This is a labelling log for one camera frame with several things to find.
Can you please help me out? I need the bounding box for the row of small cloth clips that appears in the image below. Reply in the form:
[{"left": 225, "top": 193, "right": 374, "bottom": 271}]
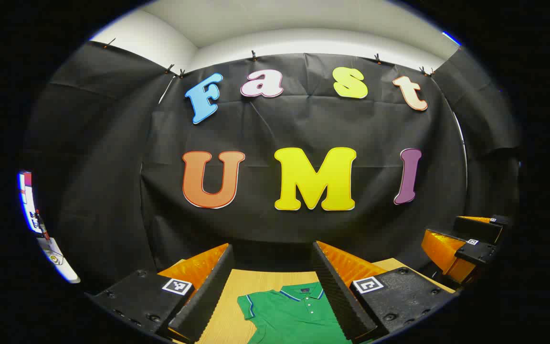
[{"left": 105, "top": 37, "right": 435, "bottom": 79}]

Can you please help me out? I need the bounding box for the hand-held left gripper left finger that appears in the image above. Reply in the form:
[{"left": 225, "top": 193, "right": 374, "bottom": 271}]
[{"left": 85, "top": 243, "right": 235, "bottom": 344}]

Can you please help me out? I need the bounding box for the green T-shirt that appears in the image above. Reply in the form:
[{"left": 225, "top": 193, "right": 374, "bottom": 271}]
[{"left": 237, "top": 282, "right": 352, "bottom": 344}]

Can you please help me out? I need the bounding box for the white printed banner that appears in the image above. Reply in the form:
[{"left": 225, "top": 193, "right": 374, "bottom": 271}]
[{"left": 17, "top": 171, "right": 81, "bottom": 284}]

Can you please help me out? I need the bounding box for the white backdrop frame pole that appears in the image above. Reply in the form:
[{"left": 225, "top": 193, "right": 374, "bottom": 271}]
[
  {"left": 452, "top": 111, "right": 469, "bottom": 192},
  {"left": 158, "top": 75, "right": 175, "bottom": 105}
]

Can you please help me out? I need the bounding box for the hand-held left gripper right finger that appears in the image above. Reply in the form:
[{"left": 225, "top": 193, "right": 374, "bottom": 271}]
[{"left": 311, "top": 240, "right": 459, "bottom": 342}]

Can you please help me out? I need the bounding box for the black backdrop cloth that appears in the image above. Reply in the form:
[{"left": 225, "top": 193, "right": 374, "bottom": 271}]
[{"left": 22, "top": 41, "right": 524, "bottom": 297}]

